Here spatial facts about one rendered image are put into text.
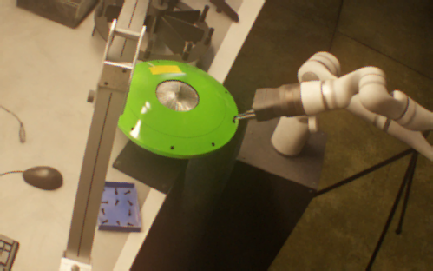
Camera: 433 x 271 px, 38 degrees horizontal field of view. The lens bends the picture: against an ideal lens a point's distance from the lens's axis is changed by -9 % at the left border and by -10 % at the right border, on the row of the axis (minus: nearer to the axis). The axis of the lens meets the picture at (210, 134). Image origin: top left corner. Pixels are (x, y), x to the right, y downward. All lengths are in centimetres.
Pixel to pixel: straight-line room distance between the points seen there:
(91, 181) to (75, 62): 82
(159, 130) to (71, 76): 42
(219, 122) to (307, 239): 139
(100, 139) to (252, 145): 87
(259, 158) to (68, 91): 55
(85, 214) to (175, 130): 47
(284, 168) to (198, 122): 40
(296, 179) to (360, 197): 133
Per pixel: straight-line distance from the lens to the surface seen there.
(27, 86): 183
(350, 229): 305
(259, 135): 197
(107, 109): 112
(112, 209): 159
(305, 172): 193
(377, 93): 150
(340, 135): 344
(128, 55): 118
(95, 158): 113
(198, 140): 156
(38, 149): 168
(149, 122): 156
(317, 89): 154
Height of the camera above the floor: 217
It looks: 44 degrees down
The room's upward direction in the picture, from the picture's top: 21 degrees clockwise
